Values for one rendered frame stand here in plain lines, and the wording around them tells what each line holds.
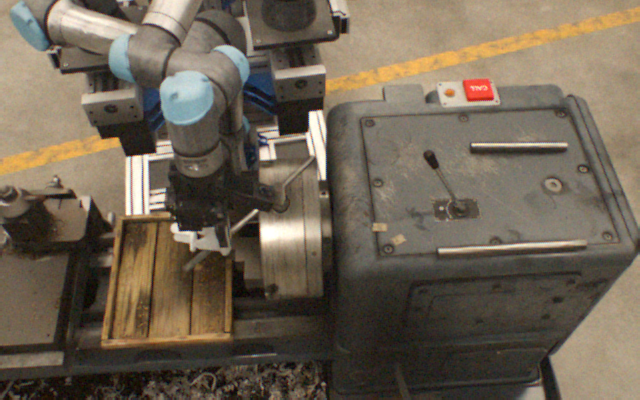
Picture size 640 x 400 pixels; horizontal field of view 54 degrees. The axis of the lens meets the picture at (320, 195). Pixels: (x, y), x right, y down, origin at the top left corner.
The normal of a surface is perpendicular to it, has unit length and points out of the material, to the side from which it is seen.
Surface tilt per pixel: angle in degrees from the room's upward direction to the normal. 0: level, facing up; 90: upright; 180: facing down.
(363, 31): 0
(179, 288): 0
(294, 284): 79
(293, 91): 90
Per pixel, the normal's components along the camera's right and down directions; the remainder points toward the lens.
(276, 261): 0.05, 0.36
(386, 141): 0.00, -0.57
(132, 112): 0.18, 0.81
